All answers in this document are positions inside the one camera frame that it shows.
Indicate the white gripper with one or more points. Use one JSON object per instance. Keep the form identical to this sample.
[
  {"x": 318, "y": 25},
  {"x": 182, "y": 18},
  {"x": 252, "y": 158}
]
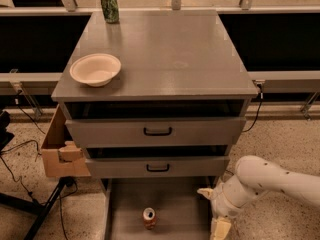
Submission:
[{"x": 220, "y": 198}]

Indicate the red coke can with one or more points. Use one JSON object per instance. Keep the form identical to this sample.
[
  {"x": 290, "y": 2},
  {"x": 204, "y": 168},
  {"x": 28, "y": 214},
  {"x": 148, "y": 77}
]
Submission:
[{"x": 149, "y": 218}]

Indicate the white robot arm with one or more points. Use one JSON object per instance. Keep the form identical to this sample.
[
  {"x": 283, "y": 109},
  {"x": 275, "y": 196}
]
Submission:
[{"x": 253, "y": 178}]

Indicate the grey open bottom drawer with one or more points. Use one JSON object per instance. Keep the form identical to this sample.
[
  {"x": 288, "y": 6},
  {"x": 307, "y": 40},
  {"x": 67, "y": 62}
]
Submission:
[{"x": 182, "y": 213}]

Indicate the grey drawer cabinet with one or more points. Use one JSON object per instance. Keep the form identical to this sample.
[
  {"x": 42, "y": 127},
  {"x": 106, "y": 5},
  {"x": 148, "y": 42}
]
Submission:
[{"x": 174, "y": 64}]

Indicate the grey top drawer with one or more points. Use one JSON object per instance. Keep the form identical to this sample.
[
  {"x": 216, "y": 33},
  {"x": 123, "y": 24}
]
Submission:
[{"x": 89, "y": 133}]

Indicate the green soda can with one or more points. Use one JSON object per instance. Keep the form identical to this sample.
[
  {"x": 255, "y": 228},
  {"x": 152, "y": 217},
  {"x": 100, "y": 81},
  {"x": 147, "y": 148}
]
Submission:
[{"x": 110, "y": 11}]

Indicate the cardboard box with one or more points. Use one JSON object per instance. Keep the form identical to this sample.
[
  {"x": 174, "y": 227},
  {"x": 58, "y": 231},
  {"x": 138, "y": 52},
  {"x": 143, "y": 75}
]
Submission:
[{"x": 60, "y": 155}]

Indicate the white paper bowl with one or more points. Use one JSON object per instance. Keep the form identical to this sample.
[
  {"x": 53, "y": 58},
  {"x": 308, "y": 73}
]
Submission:
[{"x": 95, "y": 70}]

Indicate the black tripod stand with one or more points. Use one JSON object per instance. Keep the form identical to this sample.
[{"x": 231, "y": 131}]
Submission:
[{"x": 34, "y": 207}]

